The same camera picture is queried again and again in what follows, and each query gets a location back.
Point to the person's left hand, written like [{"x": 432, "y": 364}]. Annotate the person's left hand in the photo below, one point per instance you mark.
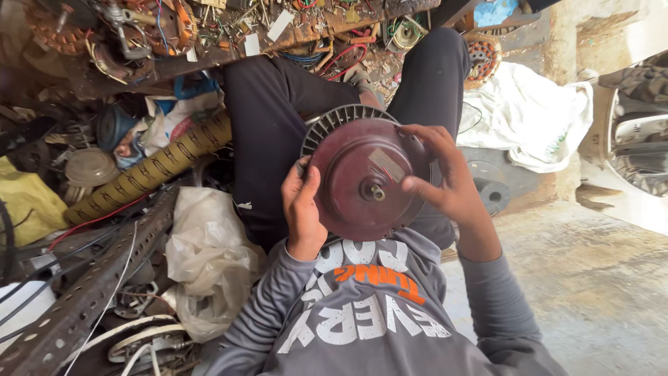
[{"x": 302, "y": 219}]

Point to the blue cloth scrap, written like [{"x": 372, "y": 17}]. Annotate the blue cloth scrap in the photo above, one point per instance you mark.
[{"x": 493, "y": 11}]

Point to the white plastic casing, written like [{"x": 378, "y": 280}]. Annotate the white plastic casing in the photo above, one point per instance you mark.
[{"x": 23, "y": 313}]

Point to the maroon fan motor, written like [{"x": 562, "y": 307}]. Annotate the maroon fan motor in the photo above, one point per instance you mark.
[{"x": 360, "y": 183}]

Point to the white woven sack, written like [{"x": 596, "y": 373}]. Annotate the white woven sack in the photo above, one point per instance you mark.
[{"x": 527, "y": 120}]

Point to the clear crumpled plastic bag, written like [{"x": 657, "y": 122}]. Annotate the clear crumpled plastic bag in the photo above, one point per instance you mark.
[{"x": 208, "y": 261}]

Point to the perforated metal angle bar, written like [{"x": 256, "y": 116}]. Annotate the perforated metal angle bar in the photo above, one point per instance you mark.
[{"x": 88, "y": 297}]

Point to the person's sandalled foot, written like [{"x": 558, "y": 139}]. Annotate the person's sandalled foot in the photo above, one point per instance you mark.
[{"x": 362, "y": 83}]

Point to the grey metal flange base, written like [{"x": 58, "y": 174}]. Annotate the grey metal flange base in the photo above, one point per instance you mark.
[{"x": 496, "y": 183}]

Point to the person's right hand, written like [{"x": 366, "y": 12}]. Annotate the person's right hand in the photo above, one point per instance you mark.
[{"x": 454, "y": 183}]

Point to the person's black trousers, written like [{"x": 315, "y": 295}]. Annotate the person's black trousers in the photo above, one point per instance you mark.
[{"x": 271, "y": 146}]

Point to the person's grey printed shirt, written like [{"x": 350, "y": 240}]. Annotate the person's grey printed shirt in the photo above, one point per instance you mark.
[{"x": 365, "y": 313}]

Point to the yellow cloth bag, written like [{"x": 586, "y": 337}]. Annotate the yellow cloth bag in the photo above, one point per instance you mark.
[{"x": 28, "y": 206}]

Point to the cluttered wooden workbench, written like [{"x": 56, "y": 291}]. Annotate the cluttered wooden workbench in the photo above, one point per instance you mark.
[{"x": 156, "y": 36}]

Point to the clear plastic lid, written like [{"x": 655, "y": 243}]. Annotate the clear plastic lid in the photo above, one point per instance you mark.
[{"x": 91, "y": 167}]

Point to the blue round motor cap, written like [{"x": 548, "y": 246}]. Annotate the blue round motor cap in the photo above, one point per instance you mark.
[{"x": 112, "y": 128}]

